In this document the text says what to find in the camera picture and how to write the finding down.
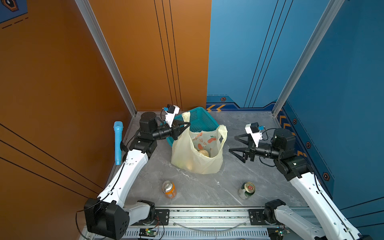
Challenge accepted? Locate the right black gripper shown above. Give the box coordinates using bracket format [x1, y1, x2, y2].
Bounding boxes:
[230, 132, 283, 165]

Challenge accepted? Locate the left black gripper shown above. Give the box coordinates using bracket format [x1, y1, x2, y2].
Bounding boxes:
[150, 120, 190, 142]

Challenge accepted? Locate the cream plastic bag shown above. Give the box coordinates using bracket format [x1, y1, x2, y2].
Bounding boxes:
[171, 125, 228, 175]

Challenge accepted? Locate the beige pear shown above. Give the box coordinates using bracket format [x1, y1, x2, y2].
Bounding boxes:
[199, 149, 210, 158]

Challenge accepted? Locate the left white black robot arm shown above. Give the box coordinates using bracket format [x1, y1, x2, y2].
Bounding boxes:
[82, 112, 191, 240]

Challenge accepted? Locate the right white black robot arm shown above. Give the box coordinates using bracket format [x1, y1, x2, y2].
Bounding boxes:
[229, 124, 371, 240]

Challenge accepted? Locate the teal plastic basket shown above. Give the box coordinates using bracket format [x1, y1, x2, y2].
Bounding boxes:
[163, 107, 219, 146]

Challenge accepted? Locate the green beer can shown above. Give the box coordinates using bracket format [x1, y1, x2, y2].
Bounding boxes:
[238, 182, 256, 200]

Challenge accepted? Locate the black round microphone stand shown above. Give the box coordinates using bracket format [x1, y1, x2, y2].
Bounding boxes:
[120, 141, 129, 153]

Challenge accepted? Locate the light blue microphone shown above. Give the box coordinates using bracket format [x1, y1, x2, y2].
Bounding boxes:
[114, 121, 124, 166]

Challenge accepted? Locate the orange soda can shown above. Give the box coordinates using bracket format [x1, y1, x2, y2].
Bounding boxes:
[162, 181, 177, 199]

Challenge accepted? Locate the right small circuit board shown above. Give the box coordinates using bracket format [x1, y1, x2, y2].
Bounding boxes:
[268, 228, 290, 240]

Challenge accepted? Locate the small green circuit board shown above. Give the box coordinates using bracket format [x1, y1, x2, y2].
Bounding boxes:
[139, 229, 158, 239]

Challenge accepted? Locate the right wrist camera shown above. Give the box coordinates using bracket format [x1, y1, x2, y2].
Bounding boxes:
[245, 122, 265, 148]

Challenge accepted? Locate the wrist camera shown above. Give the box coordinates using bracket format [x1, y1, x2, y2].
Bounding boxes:
[245, 122, 265, 148]
[164, 105, 180, 127]

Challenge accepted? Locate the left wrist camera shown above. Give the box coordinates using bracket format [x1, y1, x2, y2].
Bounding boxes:
[164, 105, 180, 127]

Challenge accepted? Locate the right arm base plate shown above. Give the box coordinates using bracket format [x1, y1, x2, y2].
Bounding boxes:
[248, 207, 282, 226]

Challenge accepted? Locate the aluminium front rail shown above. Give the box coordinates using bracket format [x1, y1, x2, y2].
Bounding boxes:
[78, 205, 344, 240]

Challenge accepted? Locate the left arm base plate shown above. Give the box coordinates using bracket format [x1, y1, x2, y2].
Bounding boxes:
[134, 208, 170, 226]

